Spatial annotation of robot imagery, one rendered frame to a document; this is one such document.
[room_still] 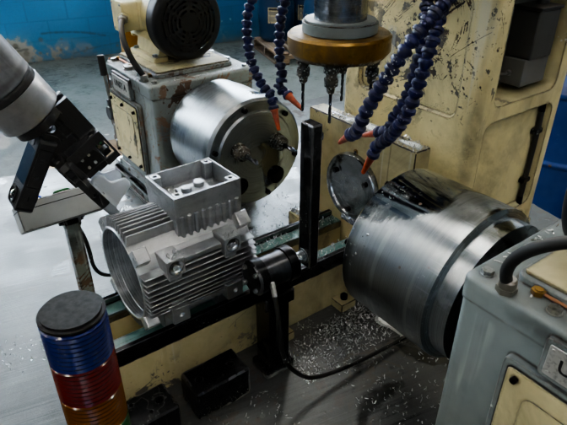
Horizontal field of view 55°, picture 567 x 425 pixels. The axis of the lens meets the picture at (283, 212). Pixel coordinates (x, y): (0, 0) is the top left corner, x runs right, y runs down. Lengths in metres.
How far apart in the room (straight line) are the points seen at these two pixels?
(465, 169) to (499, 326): 0.48
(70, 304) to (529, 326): 0.47
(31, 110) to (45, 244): 0.71
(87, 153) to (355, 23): 0.47
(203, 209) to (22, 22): 5.60
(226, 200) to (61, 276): 0.55
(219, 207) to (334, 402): 0.38
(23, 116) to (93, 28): 5.66
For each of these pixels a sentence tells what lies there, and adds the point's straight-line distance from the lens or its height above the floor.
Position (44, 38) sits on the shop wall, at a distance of 6.41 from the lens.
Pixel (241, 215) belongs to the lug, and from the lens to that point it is 0.89.
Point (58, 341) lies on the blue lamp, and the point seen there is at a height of 1.21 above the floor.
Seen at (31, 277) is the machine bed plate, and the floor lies 0.80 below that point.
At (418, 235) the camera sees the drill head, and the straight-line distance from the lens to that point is 0.78.
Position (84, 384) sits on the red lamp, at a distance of 0.56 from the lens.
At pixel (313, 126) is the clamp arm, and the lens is 0.80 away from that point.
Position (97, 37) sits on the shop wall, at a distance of 6.45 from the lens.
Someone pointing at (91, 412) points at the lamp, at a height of 1.11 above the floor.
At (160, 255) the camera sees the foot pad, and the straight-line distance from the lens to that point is 0.83.
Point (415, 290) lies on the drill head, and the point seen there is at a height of 1.08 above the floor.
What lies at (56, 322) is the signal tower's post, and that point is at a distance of 0.52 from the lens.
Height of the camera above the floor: 1.54
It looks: 31 degrees down
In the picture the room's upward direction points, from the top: straight up
